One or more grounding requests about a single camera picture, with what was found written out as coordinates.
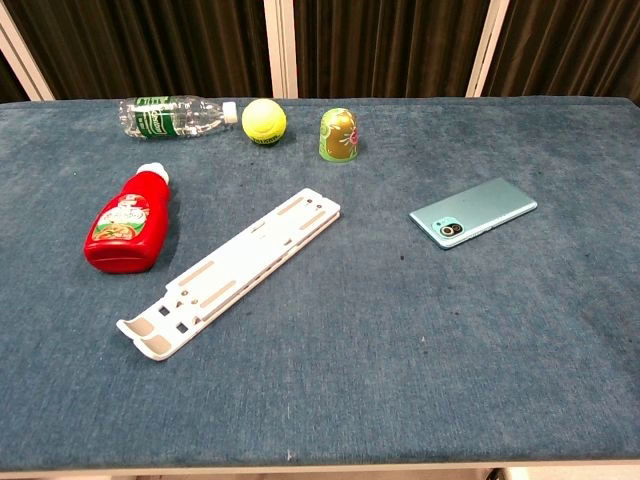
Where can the light blue smartphone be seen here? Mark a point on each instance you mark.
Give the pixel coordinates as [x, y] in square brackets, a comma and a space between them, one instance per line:
[479, 209]

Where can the white folding laptop stand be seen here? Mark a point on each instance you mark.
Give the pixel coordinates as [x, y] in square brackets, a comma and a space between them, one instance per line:
[240, 264]

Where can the blue table cloth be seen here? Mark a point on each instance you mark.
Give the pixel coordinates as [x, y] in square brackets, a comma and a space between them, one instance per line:
[350, 325]

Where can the green dome-shaped container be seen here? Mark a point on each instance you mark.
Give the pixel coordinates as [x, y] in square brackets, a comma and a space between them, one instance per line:
[339, 136]

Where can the yellow tennis ball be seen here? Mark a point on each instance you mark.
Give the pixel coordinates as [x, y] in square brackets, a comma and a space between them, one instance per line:
[264, 122]

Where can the red ketchup bottle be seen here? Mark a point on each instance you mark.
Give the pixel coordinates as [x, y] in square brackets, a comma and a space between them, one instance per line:
[127, 222]

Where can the clear plastic water bottle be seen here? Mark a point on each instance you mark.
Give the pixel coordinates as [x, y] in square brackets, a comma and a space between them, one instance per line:
[170, 118]

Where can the dark brown curtain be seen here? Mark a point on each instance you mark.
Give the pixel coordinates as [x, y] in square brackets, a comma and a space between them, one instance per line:
[385, 45]

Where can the white partition frame post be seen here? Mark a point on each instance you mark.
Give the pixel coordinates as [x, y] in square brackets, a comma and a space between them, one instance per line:
[281, 47]
[486, 50]
[22, 57]

